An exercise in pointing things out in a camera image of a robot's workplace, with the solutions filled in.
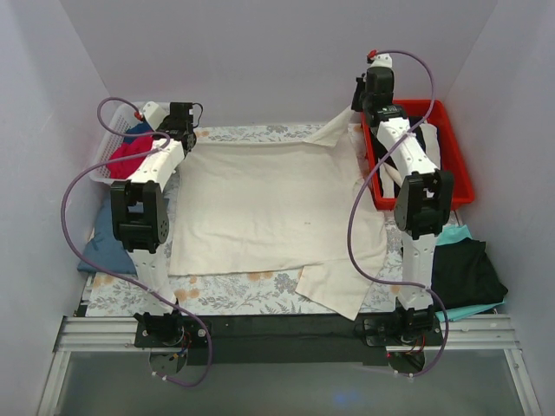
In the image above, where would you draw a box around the navy blue t-shirt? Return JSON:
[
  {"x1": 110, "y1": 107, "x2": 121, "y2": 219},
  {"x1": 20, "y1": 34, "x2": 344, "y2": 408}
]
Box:
[{"x1": 124, "y1": 122, "x2": 152, "y2": 141}]

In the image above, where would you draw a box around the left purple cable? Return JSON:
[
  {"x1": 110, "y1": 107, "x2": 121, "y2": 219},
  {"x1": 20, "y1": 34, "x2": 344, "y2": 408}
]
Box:
[{"x1": 60, "y1": 95, "x2": 213, "y2": 387}]

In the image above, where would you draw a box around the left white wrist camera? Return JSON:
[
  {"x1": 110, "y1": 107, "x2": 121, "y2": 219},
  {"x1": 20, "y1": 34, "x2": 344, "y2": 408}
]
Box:
[{"x1": 134, "y1": 101, "x2": 169, "y2": 130}]

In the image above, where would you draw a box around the blue folded t-shirt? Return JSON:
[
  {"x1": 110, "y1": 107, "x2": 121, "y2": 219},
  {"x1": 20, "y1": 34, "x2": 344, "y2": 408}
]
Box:
[{"x1": 83, "y1": 197, "x2": 135, "y2": 275}]

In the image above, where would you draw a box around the teal folded t-shirt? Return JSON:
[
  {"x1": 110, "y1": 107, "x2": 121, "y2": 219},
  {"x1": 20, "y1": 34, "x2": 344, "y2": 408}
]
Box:
[{"x1": 436, "y1": 224, "x2": 504, "y2": 322}]

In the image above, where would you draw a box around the cream white t-shirt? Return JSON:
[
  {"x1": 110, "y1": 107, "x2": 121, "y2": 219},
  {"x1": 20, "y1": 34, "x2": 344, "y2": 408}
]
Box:
[{"x1": 169, "y1": 109, "x2": 387, "y2": 319}]

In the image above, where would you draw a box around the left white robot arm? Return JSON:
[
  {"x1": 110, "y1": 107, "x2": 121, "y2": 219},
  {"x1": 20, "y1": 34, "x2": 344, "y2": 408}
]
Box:
[{"x1": 110, "y1": 101, "x2": 196, "y2": 347}]

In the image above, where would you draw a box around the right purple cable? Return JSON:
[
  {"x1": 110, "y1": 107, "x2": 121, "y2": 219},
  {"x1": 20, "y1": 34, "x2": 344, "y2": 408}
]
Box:
[{"x1": 346, "y1": 50, "x2": 450, "y2": 379}]

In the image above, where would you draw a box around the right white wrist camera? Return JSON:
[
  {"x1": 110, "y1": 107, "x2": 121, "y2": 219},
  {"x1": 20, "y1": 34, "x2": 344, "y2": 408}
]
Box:
[{"x1": 367, "y1": 50, "x2": 393, "y2": 69}]

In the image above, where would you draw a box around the red plastic bin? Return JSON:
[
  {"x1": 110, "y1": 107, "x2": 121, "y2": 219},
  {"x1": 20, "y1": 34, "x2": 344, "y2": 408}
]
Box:
[{"x1": 361, "y1": 100, "x2": 475, "y2": 211}]

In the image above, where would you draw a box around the purple cable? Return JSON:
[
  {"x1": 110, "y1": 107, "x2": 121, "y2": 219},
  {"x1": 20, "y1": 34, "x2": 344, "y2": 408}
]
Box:
[
  {"x1": 346, "y1": 50, "x2": 450, "y2": 379},
  {"x1": 60, "y1": 95, "x2": 213, "y2": 387}
]

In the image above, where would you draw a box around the black folded t-shirt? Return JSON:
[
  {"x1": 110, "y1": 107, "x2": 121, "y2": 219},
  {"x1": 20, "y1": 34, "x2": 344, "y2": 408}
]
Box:
[{"x1": 432, "y1": 238, "x2": 508, "y2": 309}]

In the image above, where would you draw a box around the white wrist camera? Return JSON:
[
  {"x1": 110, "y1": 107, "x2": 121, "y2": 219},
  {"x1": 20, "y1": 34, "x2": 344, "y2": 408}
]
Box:
[
  {"x1": 367, "y1": 50, "x2": 393, "y2": 69},
  {"x1": 134, "y1": 101, "x2": 169, "y2": 130}
]

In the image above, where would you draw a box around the floral table mat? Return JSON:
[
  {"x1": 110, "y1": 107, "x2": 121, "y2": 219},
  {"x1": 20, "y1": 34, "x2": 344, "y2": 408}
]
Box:
[{"x1": 87, "y1": 125, "x2": 402, "y2": 316}]

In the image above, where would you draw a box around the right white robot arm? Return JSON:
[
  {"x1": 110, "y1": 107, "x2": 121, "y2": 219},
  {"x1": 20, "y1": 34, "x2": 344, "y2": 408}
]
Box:
[{"x1": 357, "y1": 64, "x2": 454, "y2": 345}]

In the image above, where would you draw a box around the black white striped shirt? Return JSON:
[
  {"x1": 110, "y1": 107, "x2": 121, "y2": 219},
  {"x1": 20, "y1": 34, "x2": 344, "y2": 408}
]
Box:
[{"x1": 370, "y1": 121, "x2": 441, "y2": 198}]

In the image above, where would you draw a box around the aluminium frame rail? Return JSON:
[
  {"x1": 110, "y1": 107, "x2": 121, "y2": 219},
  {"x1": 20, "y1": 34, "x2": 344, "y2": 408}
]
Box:
[{"x1": 38, "y1": 314, "x2": 541, "y2": 415}]

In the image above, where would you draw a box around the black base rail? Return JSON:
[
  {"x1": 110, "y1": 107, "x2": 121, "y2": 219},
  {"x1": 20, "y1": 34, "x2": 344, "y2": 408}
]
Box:
[{"x1": 134, "y1": 313, "x2": 443, "y2": 366}]

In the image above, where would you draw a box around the red crumpled t-shirt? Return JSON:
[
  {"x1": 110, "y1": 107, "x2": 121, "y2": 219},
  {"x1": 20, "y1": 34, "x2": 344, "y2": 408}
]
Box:
[{"x1": 107, "y1": 136, "x2": 153, "y2": 179}]

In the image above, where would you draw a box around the white plastic laundry basket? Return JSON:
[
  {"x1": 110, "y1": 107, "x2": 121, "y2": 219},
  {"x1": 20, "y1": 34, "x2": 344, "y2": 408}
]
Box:
[{"x1": 88, "y1": 100, "x2": 191, "y2": 187}]

